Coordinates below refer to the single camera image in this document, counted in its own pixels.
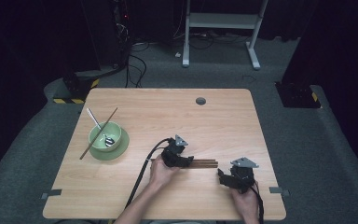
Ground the black curtain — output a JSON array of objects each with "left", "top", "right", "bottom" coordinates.
[
  {"left": 280, "top": 0, "right": 358, "bottom": 185},
  {"left": 0, "top": 0, "right": 87, "bottom": 178}
]

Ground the person's right hand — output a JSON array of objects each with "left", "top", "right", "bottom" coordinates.
[{"left": 230, "top": 181, "right": 261, "bottom": 224}]

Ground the hand-held gripper black cable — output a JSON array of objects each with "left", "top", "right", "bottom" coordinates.
[
  {"left": 250, "top": 181, "right": 266, "bottom": 224},
  {"left": 124, "top": 137, "right": 172, "bottom": 210}
]

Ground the metal spoon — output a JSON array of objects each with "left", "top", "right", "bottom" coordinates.
[{"left": 86, "top": 107, "right": 117, "bottom": 147}]

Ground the black floor cable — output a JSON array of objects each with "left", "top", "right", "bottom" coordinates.
[{"left": 124, "top": 53, "right": 149, "bottom": 90}]

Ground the green ceramic plate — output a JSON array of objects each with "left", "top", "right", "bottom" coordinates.
[{"left": 89, "top": 127, "right": 131, "bottom": 161}]

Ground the left hand-held gripper black cable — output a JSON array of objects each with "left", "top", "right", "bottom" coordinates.
[{"left": 124, "top": 137, "right": 172, "bottom": 210}]

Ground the black striped stand base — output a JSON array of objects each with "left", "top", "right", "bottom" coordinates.
[
  {"left": 274, "top": 81, "right": 323, "bottom": 109},
  {"left": 52, "top": 70, "right": 102, "bottom": 105}
]

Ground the right hand-held gripper black cable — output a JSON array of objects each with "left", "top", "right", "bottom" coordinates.
[{"left": 250, "top": 181, "right": 266, "bottom": 224}]

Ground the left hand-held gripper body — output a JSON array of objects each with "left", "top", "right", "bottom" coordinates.
[{"left": 160, "top": 133, "right": 189, "bottom": 169}]

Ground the white metal stand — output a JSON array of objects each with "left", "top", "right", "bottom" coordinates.
[{"left": 181, "top": 0, "right": 269, "bottom": 71}]

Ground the black equipment rack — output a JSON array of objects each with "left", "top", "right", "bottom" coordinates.
[{"left": 109, "top": 0, "right": 133, "bottom": 68}]

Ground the person's left hand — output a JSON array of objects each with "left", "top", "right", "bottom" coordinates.
[{"left": 148, "top": 154, "right": 182, "bottom": 194}]

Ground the tangle of black cables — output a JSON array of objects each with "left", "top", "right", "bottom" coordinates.
[{"left": 172, "top": 29, "right": 254, "bottom": 51}]

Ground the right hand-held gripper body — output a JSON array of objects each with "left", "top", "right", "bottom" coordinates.
[{"left": 228, "top": 156, "right": 260, "bottom": 194}]

